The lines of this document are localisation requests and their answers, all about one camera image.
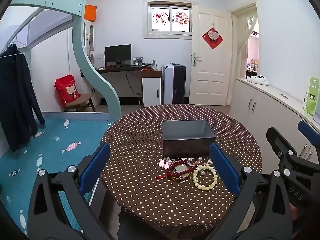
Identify white folded cloth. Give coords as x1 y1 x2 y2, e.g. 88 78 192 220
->
246 75 270 86

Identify black monitor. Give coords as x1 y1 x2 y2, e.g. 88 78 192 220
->
104 44 132 67

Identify grey metal box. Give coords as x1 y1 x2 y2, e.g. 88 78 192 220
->
162 120 217 158

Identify red round window sticker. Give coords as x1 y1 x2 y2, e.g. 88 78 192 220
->
172 12 189 27
153 12 167 24

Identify white framed window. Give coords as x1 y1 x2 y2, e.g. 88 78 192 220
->
143 0 198 40

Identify brown polka dot tablecloth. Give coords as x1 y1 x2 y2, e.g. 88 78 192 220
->
99 104 263 238

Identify white bead bracelet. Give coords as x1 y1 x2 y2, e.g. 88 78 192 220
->
192 164 218 190

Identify red door ornament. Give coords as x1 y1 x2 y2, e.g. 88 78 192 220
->
201 27 224 50

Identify black cable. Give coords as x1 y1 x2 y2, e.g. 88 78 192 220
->
125 71 142 95

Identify black white suitcase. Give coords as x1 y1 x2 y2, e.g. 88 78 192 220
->
161 64 187 105

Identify white panel door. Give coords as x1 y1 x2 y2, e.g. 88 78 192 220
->
189 11 233 106

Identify red bead bracelet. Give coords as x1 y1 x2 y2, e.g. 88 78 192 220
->
155 158 198 183

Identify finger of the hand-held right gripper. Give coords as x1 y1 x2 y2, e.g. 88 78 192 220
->
266 127 295 160
297 120 320 155

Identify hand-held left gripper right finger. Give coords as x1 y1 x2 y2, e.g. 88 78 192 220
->
205 143 294 240

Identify orange box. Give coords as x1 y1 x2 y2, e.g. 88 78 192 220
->
84 4 97 22

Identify small figurines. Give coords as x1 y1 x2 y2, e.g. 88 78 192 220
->
246 59 259 72

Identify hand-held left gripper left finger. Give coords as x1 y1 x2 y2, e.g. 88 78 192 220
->
27 142 118 240

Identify small white cabinet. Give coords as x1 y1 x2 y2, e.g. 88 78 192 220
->
142 77 162 108

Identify green carton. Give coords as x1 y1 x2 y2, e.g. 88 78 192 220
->
303 76 320 117

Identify dark wooden desk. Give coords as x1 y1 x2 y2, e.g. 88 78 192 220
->
94 64 162 100

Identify white glass door cabinet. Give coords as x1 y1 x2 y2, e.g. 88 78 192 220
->
84 21 95 63

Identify red cartoon bag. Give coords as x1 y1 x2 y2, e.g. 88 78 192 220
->
55 74 82 106

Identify teal bunk bed frame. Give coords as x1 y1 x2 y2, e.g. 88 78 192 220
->
0 0 123 120

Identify wooden chair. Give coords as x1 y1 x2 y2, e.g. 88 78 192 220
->
64 93 97 112

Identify pale curtain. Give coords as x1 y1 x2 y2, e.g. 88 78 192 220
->
237 15 258 80

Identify dark coat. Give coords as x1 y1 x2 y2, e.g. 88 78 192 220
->
0 43 46 152

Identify long white sideboard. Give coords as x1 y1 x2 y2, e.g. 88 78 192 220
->
229 77 320 165

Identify blue candy print bedsheet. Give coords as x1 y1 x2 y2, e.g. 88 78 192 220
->
0 112 113 230

